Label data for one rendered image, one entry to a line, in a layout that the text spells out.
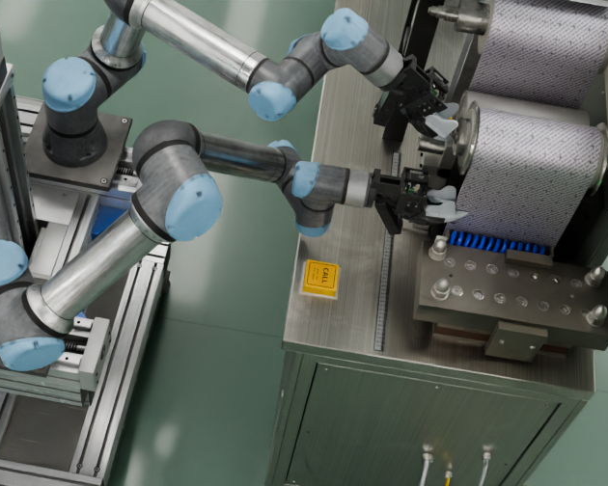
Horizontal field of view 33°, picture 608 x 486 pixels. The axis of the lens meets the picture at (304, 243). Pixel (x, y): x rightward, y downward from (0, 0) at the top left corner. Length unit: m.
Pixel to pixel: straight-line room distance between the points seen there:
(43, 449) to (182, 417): 0.45
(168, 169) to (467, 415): 0.92
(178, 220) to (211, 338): 1.36
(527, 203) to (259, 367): 1.26
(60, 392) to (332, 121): 0.90
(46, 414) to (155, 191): 1.11
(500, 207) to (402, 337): 0.34
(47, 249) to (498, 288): 1.03
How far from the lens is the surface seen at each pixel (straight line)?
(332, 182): 2.04
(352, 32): 1.84
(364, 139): 2.45
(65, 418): 2.79
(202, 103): 3.69
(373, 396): 2.29
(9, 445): 2.78
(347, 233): 2.27
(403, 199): 2.04
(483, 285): 2.11
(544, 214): 2.12
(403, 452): 2.54
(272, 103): 1.82
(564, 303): 2.14
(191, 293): 3.21
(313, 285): 2.15
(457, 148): 2.00
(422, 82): 1.92
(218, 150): 2.00
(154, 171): 1.84
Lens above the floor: 2.73
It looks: 55 degrees down
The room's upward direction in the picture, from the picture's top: 11 degrees clockwise
